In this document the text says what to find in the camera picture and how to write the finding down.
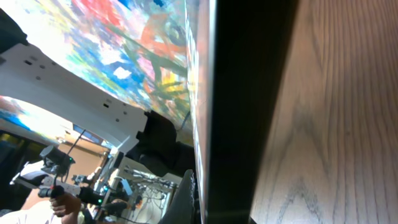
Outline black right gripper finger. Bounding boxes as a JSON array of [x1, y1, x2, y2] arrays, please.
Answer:
[[159, 170, 199, 224]]

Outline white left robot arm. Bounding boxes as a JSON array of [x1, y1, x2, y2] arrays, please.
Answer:
[[1, 11, 196, 177]]

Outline person's hand in background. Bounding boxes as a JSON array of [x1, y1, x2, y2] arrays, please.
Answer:
[[50, 193, 81, 224]]

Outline colourful abstract wall painting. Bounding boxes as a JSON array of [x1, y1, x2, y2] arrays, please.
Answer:
[[1, 1, 190, 141]]

